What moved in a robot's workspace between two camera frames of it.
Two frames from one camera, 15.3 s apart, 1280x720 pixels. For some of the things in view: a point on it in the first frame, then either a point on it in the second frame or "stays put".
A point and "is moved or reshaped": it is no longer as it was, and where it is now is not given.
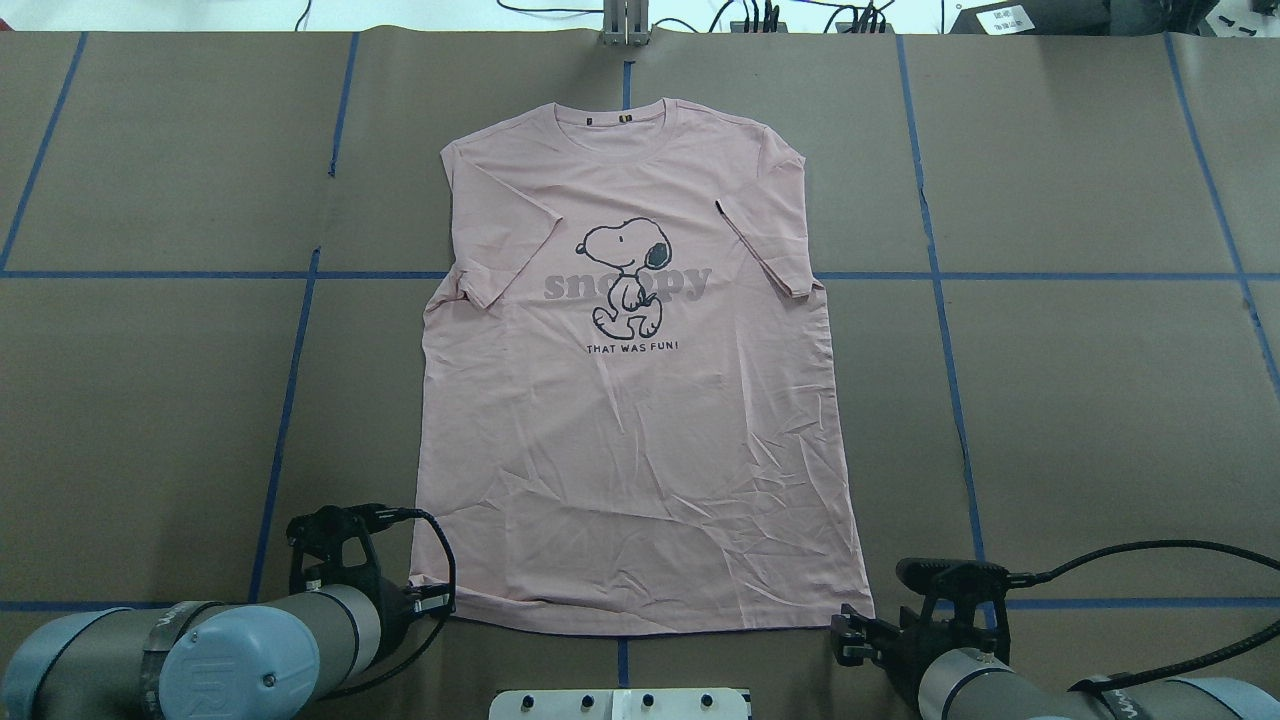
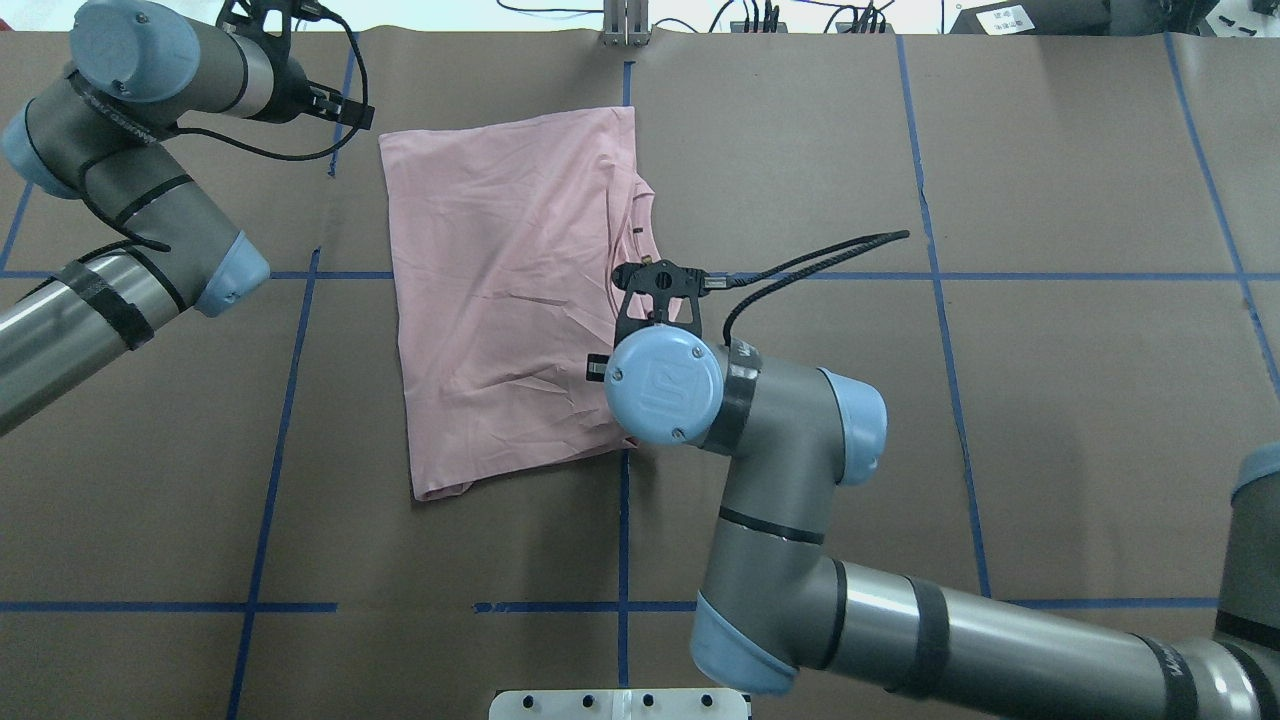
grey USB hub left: [739, 27] stays put
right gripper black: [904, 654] to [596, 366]
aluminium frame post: [625, 22] stays put
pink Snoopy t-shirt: [628, 421] is moved or reshaped
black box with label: [1036, 17] stays put
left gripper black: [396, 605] to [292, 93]
